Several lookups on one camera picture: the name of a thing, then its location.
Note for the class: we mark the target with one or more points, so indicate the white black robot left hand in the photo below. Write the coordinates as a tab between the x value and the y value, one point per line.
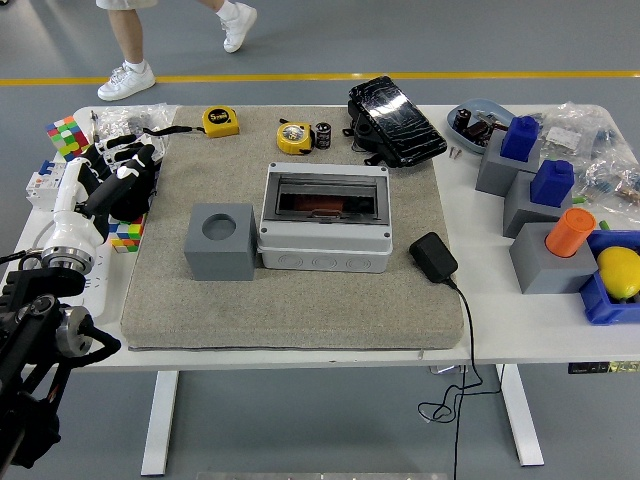
70	220

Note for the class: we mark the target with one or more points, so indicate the orange cylinder battery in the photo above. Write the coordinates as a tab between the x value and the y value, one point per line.
567	235
320	205

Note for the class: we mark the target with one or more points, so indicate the grey plastic box with lid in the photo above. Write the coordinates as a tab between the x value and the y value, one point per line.
325	250

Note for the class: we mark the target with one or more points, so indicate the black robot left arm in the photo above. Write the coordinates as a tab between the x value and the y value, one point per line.
30	320

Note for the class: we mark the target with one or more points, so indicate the white circuit breaker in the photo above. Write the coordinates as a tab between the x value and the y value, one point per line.
42	192

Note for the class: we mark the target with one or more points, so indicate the small bright puzzle cube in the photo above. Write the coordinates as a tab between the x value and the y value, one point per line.
127	236

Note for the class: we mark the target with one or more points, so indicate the black cloth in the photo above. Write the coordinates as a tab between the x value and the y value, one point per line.
135	200

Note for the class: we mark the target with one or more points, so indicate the white power strip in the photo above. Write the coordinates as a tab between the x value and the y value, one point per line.
97	295

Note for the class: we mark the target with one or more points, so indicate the pastel large puzzle cube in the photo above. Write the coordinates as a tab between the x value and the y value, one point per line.
67	137

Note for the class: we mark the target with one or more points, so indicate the small white breaker module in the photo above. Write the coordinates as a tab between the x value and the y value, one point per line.
158	147

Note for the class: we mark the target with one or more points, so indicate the clear crumpled plastic bag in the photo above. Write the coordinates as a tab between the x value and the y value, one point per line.
130	117

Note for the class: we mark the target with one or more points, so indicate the grey holder block with hole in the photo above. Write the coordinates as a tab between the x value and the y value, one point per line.
220	260

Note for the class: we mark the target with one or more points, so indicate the yellow square tape measure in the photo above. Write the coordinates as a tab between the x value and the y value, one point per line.
220	122

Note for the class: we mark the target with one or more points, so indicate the person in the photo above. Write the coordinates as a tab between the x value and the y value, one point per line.
131	40

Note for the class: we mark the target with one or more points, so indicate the white table leg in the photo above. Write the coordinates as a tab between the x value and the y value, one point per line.
522	415
160	420

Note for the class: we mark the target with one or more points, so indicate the yellow round tape measure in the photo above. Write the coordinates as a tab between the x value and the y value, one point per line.
295	137

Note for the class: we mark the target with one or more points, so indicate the grey-brown mat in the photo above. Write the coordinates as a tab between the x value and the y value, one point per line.
300	310

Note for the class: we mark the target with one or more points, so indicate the black capacitor with silver band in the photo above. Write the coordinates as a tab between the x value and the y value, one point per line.
324	135

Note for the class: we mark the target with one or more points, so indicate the glossy black pouch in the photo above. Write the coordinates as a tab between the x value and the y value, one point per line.
400	125

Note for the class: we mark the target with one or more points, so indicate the black power adapter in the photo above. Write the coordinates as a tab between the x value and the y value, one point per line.
432	255

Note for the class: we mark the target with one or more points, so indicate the small black capacitor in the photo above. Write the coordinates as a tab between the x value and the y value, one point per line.
462	120

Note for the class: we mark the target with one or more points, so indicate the brown electronic component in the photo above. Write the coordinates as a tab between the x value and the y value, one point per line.
477	131

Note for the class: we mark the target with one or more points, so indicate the blue-grey dish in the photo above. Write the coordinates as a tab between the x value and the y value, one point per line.
480	106

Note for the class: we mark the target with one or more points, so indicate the blue bottle-shaped block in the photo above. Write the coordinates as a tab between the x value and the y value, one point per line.
520	140
550	185

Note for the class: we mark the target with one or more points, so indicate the clear bag of parts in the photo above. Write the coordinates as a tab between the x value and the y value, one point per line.
575	130
612	185

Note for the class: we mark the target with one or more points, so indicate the blue plastic bin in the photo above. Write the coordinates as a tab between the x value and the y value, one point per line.
600	305

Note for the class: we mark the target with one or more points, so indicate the black table control panel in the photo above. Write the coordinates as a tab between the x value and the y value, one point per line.
600	367

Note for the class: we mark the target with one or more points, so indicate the yellow lemon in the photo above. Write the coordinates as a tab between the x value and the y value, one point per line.
620	272

